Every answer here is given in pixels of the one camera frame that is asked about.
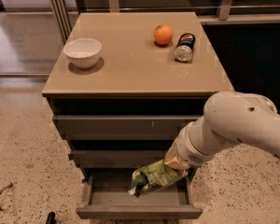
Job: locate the top grey drawer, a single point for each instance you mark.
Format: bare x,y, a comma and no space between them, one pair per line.
87,127

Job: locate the green jalapeno chip bag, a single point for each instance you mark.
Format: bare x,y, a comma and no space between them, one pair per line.
154,177

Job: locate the middle grey drawer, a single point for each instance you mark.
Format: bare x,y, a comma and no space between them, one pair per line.
115,158

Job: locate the open bottom grey drawer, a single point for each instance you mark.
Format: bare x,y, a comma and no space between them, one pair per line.
107,197

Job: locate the metal window frame rail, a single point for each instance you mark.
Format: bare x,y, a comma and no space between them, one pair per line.
180,3

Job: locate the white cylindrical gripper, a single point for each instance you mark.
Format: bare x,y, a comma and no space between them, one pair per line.
187,147

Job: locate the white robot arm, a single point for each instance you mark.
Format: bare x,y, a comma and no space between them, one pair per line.
229,118

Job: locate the grey drawer cabinet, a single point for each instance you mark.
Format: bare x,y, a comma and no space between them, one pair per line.
135,76

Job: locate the orange fruit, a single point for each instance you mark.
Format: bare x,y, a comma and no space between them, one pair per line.
163,34

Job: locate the blue pepsi soda can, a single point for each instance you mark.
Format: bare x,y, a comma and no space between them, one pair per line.
184,48

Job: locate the white ceramic bowl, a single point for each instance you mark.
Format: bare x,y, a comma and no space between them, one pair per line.
83,53

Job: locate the black object on floor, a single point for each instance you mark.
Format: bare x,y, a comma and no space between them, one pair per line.
51,218

